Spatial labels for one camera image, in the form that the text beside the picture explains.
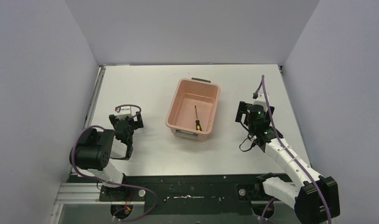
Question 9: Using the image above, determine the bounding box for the pink plastic bin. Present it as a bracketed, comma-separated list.
[165, 78, 221, 142]

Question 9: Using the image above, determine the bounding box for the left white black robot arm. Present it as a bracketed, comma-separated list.
[69, 112, 144, 201]

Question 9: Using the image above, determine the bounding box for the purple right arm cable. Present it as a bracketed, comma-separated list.
[252, 75, 332, 224]

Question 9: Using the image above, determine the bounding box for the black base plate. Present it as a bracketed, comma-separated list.
[67, 173, 317, 217]

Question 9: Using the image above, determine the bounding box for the aluminium front rail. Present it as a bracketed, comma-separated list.
[55, 175, 270, 205]

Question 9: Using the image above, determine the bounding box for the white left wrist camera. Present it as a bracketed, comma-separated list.
[115, 106, 132, 119]

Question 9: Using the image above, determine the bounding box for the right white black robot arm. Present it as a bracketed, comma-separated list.
[235, 101, 341, 224]

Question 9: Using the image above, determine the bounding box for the black yellow handled screwdriver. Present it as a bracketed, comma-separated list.
[194, 106, 202, 131]

